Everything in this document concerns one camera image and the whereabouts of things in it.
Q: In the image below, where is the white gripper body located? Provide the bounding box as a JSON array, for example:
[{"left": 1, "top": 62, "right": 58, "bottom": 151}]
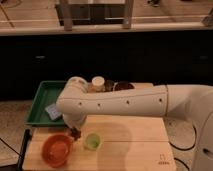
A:
[{"left": 63, "top": 115, "right": 84, "bottom": 130}]

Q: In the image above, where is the purple grape bunch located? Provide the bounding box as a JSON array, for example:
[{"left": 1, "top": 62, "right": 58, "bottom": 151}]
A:
[{"left": 70, "top": 128, "right": 81, "bottom": 141}]

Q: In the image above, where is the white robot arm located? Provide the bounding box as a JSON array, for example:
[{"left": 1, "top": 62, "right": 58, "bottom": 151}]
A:
[{"left": 56, "top": 76, "right": 213, "bottom": 171}]

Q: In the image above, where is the red orange bowl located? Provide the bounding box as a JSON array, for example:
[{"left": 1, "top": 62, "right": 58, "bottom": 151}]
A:
[{"left": 41, "top": 133, "right": 73, "bottom": 168}]

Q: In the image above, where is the dark purple bowl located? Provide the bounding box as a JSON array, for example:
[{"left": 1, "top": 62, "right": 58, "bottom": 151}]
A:
[{"left": 114, "top": 82, "right": 134, "bottom": 91}]

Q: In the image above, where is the blue grey sponge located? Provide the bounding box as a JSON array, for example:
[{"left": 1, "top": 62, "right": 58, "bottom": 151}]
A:
[{"left": 45, "top": 103, "right": 62, "bottom": 121}]

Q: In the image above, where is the green plastic cup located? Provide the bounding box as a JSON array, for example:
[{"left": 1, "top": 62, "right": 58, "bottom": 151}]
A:
[{"left": 84, "top": 133, "right": 101, "bottom": 151}]

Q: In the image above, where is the green plastic tray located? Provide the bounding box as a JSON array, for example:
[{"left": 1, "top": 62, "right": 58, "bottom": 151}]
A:
[{"left": 26, "top": 81, "right": 65, "bottom": 127}]

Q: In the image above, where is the white lidded jar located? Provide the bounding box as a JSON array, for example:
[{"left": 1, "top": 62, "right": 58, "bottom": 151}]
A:
[{"left": 92, "top": 76, "right": 105, "bottom": 92}]

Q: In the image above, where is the dark glass jar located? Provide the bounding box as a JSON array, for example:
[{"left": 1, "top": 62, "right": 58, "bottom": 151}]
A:
[{"left": 104, "top": 80, "right": 114, "bottom": 92}]

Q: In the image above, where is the black cable on floor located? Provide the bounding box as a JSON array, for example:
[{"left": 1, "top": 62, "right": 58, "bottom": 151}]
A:
[{"left": 168, "top": 124, "right": 199, "bottom": 152}]

